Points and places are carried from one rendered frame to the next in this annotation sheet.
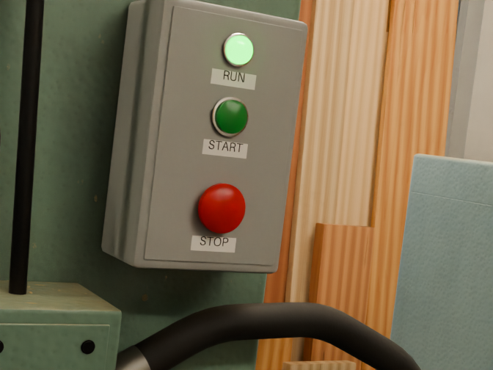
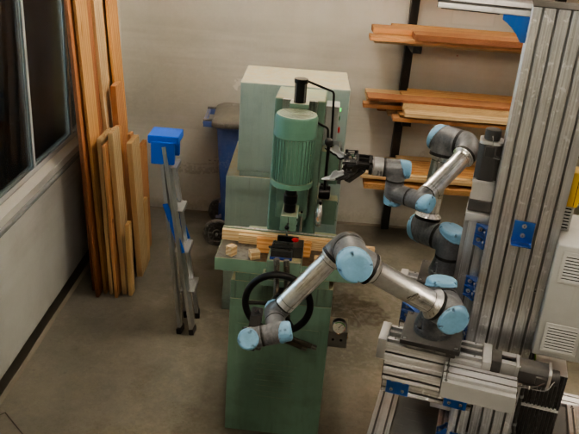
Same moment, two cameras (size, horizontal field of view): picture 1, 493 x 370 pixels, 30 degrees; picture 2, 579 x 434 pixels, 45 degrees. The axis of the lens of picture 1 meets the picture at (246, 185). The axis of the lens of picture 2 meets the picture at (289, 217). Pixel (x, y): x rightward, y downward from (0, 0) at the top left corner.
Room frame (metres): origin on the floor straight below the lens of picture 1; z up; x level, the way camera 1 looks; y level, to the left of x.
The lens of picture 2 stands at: (-0.91, 2.72, 2.25)
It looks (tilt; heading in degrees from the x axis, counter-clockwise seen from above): 24 degrees down; 302
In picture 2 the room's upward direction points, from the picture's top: 4 degrees clockwise
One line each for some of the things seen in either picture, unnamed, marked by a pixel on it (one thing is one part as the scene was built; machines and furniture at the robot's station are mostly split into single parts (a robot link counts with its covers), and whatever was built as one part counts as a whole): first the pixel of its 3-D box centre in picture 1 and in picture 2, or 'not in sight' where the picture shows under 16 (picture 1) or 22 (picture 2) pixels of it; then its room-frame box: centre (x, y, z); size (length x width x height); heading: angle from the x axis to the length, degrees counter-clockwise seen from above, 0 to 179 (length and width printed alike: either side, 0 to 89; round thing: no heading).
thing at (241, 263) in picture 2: not in sight; (285, 263); (0.49, 0.47, 0.87); 0.61 x 0.30 x 0.06; 29
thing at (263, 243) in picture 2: not in sight; (283, 246); (0.53, 0.45, 0.94); 0.23 x 0.02 x 0.07; 29
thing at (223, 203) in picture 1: (221, 208); not in sight; (0.55, 0.01, 1.36); 0.03 x 0.01 x 0.03; 119
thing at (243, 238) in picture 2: not in sight; (306, 244); (0.48, 0.34, 0.92); 0.60 x 0.02 x 0.04; 29
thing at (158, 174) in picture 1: (204, 138); (331, 120); (0.58, 0.03, 1.40); 0.10 x 0.06 x 0.16; 119
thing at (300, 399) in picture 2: not in sight; (281, 336); (0.61, 0.27, 0.36); 0.58 x 0.45 x 0.71; 119
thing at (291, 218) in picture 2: not in sight; (289, 219); (0.56, 0.36, 1.03); 0.14 x 0.07 x 0.09; 119
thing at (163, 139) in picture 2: not in sight; (175, 232); (1.46, 0.09, 0.58); 0.27 x 0.25 x 1.16; 32
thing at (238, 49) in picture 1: (239, 50); not in sight; (0.55, 0.01, 1.46); 0.02 x 0.01 x 0.02; 119
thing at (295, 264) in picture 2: not in sight; (284, 263); (0.45, 0.54, 0.92); 0.15 x 0.13 x 0.09; 29
